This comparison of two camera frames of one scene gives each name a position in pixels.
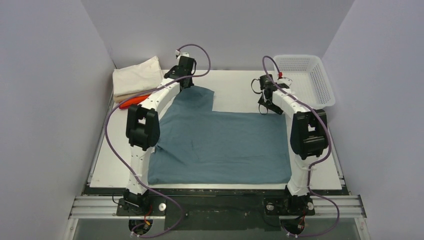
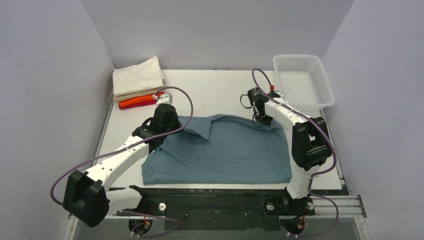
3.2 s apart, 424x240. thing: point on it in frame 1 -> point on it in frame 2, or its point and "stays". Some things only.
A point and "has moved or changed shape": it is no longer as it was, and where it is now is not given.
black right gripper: x=265 y=101 -> x=263 y=118
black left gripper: x=185 y=82 -> x=168 y=118
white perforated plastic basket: x=311 y=84 stays
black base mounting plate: x=217 y=209 stays
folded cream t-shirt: x=145 y=76 stays
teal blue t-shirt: x=196 y=145 has moved or changed shape
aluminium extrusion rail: x=105 y=207 stays
